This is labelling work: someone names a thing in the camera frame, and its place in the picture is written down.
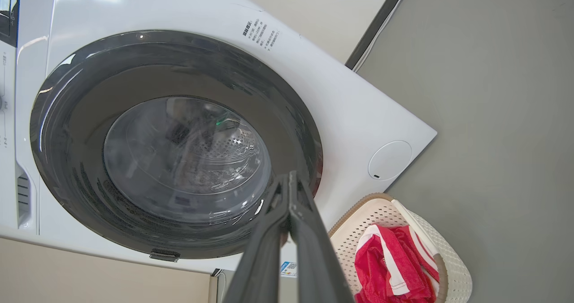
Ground cream perforated laundry basket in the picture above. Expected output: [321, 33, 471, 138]
[328, 193, 473, 303]

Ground white front-load washing machine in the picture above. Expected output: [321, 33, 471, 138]
[0, 0, 438, 275]

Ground dark baseboard strip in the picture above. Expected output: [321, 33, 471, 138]
[345, 0, 415, 69]

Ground round white filter cover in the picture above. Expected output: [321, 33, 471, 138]
[368, 140, 413, 181]

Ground white cable along baseboard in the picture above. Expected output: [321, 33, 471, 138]
[352, 0, 418, 73]

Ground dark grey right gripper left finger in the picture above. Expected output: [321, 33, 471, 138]
[223, 173, 290, 303]

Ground red shorts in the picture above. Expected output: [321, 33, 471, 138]
[354, 225, 438, 303]

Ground dark round washing machine door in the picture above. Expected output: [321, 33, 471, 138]
[30, 30, 323, 263]

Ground red white striped shirt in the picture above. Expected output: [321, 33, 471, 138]
[357, 224, 440, 297]

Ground black display panel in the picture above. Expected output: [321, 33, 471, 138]
[0, 0, 21, 48]

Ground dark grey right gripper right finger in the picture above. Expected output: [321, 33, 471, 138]
[289, 170, 355, 303]

